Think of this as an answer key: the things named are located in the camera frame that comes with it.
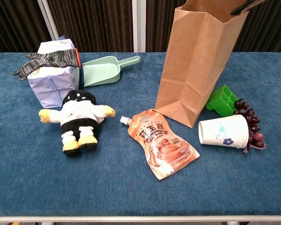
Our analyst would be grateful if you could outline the green plastic grid block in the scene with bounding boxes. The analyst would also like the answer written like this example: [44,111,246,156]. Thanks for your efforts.
[206,84,239,117]

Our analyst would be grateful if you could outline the pale lilac tissue pack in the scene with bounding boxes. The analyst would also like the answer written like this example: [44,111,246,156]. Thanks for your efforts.
[27,35,81,109]

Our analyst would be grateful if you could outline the white table frame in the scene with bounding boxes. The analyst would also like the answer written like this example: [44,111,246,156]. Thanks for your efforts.
[0,215,281,225]

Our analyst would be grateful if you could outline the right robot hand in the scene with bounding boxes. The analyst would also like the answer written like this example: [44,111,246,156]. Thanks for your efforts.
[231,0,267,15]

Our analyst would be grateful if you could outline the white partition frame post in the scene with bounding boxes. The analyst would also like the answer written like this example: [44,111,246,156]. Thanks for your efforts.
[132,0,147,53]
[37,0,60,41]

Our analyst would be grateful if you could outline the brown paper bag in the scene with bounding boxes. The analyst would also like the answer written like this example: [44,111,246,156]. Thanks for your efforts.
[154,0,249,128]

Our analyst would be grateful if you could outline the grey striped knit glove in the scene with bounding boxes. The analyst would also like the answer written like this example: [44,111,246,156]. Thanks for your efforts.
[13,48,81,81]

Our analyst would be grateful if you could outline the blue felt table cover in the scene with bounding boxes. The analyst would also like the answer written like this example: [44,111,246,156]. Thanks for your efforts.
[0,52,281,217]

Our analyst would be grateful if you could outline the black and white plush doll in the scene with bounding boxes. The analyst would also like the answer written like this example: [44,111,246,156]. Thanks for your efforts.
[38,89,117,157]

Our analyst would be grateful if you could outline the mint green plastic scoop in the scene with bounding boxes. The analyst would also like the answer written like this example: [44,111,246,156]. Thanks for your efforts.
[82,55,141,88]

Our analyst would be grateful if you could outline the purple grape bunch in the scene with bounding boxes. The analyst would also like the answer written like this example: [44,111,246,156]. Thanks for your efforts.
[234,98,267,154]

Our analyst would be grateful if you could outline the dark pleated curtain panel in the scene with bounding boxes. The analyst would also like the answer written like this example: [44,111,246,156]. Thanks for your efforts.
[146,0,185,53]
[0,0,52,57]
[47,0,134,53]
[231,0,281,53]

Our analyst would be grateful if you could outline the orange peanut butter pouch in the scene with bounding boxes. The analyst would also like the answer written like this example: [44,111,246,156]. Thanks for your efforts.
[120,108,200,180]

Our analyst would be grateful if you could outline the white flower print paper cup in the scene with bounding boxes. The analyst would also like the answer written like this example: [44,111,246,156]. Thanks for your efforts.
[198,114,250,150]

